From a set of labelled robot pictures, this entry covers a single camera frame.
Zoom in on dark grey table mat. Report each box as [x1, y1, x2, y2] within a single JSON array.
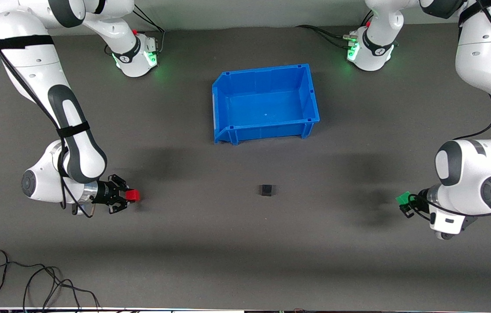
[[0, 22, 491, 311]]

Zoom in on blue plastic storage bin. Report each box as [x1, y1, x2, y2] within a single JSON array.
[[212, 64, 320, 145]]

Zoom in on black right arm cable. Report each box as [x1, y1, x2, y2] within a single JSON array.
[[0, 13, 96, 218]]

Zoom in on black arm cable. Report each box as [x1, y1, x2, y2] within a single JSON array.
[[404, 0, 491, 219], [0, 13, 96, 218]]

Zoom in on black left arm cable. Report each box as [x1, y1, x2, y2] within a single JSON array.
[[404, 0, 491, 219]]

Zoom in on black right base cables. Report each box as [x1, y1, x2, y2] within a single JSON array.
[[104, 8, 166, 56]]

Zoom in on black base cables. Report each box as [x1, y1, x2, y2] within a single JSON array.
[[295, 11, 398, 50], [104, 8, 166, 56]]

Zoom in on black left base cables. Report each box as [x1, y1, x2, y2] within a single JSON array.
[[295, 11, 398, 50]]

